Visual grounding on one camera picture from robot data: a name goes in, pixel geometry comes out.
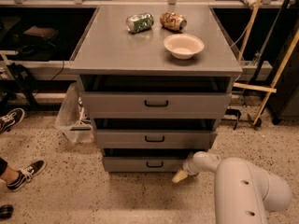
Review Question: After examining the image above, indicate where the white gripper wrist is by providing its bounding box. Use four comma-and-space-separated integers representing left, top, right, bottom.
172, 158, 199, 183

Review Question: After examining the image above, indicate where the grey bottom drawer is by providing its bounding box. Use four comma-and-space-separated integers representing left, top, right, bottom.
102, 157, 185, 173

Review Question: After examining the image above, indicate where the grey drawer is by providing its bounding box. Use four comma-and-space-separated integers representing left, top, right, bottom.
102, 157, 185, 173
80, 91, 232, 119
95, 130, 217, 149

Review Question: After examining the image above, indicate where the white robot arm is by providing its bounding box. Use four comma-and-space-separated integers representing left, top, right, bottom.
172, 151, 292, 224

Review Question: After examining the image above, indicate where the grey top drawer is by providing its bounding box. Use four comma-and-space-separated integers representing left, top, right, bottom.
80, 91, 232, 119

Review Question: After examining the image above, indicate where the grey middle drawer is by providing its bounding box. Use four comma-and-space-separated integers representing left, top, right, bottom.
95, 130, 217, 149

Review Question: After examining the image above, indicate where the grey drawer cabinet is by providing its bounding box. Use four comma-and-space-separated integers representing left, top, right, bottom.
71, 4, 242, 160

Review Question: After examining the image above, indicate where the black floor clamp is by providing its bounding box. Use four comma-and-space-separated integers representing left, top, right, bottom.
224, 108, 241, 130

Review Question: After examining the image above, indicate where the clear plastic bag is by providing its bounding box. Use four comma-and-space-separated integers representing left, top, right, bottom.
55, 82, 94, 143

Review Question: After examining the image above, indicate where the white paper bowl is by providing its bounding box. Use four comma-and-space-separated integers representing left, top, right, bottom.
164, 34, 205, 60

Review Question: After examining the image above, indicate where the crushed brown soda can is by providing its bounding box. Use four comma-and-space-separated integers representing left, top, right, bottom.
160, 11, 187, 33

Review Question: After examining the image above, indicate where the black white sneaker lower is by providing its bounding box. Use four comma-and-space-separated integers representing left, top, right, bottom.
6, 160, 46, 191

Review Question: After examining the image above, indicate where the black white sneaker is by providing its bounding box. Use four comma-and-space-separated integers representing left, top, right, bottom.
6, 160, 46, 191
0, 108, 25, 133

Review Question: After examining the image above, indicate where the crushed green soda can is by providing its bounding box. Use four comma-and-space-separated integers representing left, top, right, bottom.
125, 13, 154, 34

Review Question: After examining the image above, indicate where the black white sneaker upper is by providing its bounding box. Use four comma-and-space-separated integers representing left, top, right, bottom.
0, 108, 25, 133

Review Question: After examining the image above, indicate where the black shoe tip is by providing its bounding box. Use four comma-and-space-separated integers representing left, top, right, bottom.
0, 204, 14, 219

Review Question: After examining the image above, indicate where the black folding stand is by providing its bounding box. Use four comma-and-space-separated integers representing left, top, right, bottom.
0, 63, 38, 107

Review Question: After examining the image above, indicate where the brown box on shelf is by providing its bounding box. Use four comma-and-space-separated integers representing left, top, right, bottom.
22, 26, 59, 40

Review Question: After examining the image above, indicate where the wooden easel frame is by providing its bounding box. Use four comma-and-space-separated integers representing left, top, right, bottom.
233, 0, 299, 127

